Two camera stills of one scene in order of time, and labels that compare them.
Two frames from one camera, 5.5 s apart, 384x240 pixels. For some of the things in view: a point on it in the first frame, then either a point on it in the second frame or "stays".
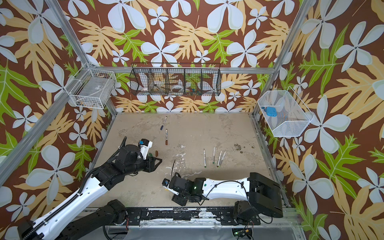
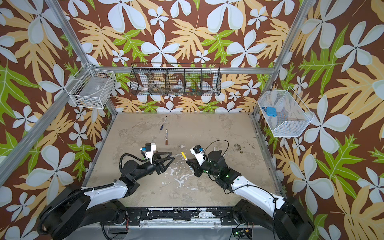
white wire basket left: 91,88 stays
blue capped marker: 162,125 stays
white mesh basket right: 292,117 stays
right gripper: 174,182 → 196,165
